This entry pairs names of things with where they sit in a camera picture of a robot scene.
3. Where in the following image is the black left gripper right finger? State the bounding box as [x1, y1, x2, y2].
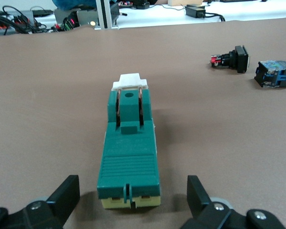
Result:
[180, 175, 286, 229]

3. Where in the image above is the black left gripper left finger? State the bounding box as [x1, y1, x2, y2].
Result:
[0, 175, 81, 229]

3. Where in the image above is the green load switch white handle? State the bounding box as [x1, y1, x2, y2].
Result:
[96, 73, 163, 211]

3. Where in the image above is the black square pushbutton red terminal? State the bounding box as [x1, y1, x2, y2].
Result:
[209, 44, 251, 74]

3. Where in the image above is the green mushroom button blue block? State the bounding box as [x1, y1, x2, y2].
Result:
[253, 60, 286, 90]

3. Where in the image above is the grey electronics box red display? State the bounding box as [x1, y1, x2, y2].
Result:
[53, 9, 100, 31]

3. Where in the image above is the black power adapter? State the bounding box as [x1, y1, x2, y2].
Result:
[185, 4, 207, 19]

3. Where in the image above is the black box with antenna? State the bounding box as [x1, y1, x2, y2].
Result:
[109, 1, 129, 26]

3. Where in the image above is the blue fabric object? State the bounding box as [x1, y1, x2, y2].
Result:
[51, 0, 98, 12]

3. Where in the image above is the black cable bundle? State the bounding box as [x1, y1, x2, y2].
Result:
[0, 5, 53, 36]

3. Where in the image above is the black adapter cable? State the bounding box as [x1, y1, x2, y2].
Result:
[203, 12, 226, 22]

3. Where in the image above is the aluminium profile post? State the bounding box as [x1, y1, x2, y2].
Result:
[94, 0, 120, 31]

